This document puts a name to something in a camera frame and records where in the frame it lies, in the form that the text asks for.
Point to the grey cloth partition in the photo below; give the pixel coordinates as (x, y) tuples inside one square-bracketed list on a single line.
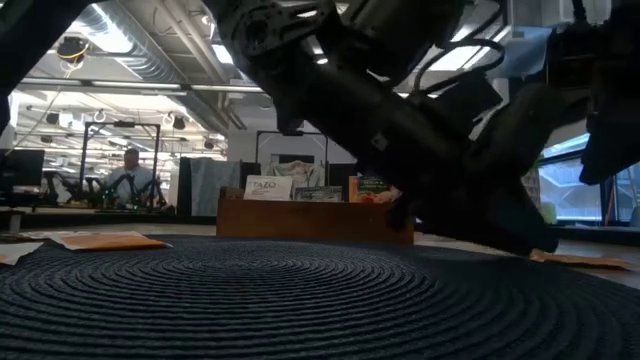
[(215, 185)]

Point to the black office monitor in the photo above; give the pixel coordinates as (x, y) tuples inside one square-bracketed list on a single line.
[(22, 167)]

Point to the succulent in white patterned pot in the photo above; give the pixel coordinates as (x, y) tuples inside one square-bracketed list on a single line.
[(532, 187)]

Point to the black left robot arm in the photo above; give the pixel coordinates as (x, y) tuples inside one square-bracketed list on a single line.
[(280, 30)]

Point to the black robot arms far table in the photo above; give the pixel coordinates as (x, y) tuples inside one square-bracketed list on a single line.
[(100, 195)]

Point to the person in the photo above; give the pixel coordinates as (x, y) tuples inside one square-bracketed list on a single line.
[(130, 177)]

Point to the white ceiling air duct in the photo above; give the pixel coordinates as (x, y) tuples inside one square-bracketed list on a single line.
[(525, 55)]

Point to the round dark woven placemat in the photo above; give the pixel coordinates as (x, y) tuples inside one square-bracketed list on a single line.
[(300, 300)]

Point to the window with dark frame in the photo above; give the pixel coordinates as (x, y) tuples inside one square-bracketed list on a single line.
[(570, 195)]

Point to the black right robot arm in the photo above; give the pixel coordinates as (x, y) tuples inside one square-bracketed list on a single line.
[(615, 7)]

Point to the wooden three-compartment tray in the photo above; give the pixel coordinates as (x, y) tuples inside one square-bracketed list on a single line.
[(300, 220)]

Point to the black metal rig frame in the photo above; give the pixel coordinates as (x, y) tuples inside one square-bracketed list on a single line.
[(122, 124)]

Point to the long ceiling tube light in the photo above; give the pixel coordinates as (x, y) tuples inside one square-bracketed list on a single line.
[(135, 85)]

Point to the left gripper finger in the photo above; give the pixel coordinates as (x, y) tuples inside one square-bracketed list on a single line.
[(520, 220), (450, 220)]

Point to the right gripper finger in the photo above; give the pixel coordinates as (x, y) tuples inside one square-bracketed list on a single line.
[(615, 145)]

